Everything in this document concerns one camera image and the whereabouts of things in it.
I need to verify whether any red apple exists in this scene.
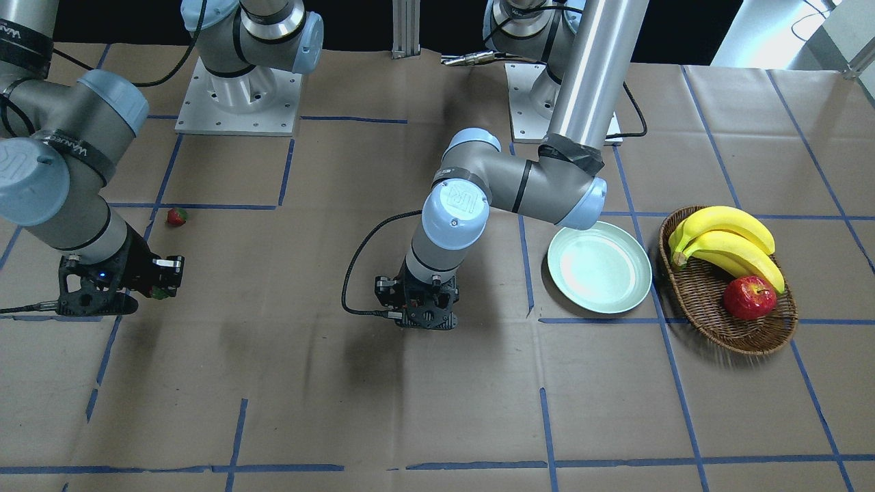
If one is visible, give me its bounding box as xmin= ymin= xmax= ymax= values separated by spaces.
xmin=723 ymin=276 xmax=778 ymax=320

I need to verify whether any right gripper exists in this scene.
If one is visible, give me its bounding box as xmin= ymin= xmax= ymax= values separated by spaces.
xmin=56 ymin=232 xmax=185 ymax=317

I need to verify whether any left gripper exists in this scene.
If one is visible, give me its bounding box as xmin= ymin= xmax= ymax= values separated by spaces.
xmin=374 ymin=271 xmax=459 ymax=331

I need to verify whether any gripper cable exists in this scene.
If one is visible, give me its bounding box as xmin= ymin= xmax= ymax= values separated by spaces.
xmin=341 ymin=209 xmax=425 ymax=319
xmin=0 ymin=301 xmax=62 ymax=316

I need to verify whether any aluminium frame post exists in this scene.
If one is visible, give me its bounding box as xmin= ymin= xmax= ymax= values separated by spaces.
xmin=391 ymin=0 xmax=421 ymax=59

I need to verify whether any light green plate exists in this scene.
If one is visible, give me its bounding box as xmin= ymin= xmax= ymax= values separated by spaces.
xmin=546 ymin=221 xmax=652 ymax=314

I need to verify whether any banana bunch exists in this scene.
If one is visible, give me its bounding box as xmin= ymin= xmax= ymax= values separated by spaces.
xmin=669 ymin=206 xmax=785 ymax=294

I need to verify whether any brown paper table cover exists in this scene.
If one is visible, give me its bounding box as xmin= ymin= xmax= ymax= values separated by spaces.
xmin=2 ymin=52 xmax=873 ymax=491

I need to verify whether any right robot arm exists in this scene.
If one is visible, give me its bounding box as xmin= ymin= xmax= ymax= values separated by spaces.
xmin=1 ymin=1 xmax=325 ymax=317

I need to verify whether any wicker basket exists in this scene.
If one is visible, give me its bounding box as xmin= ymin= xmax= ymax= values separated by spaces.
xmin=658 ymin=206 xmax=799 ymax=355

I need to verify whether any strawberry with green top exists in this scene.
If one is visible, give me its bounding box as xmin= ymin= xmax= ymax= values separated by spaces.
xmin=149 ymin=286 xmax=171 ymax=300

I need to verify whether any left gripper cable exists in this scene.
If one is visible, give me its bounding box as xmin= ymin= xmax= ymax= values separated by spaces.
xmin=341 ymin=209 xmax=425 ymax=319

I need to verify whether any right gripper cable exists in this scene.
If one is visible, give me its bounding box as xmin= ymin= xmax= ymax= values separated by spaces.
xmin=0 ymin=301 xmax=62 ymax=316

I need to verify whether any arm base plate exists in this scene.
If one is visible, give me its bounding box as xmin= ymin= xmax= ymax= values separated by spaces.
xmin=175 ymin=60 xmax=304 ymax=137
xmin=505 ymin=61 xmax=580 ymax=144

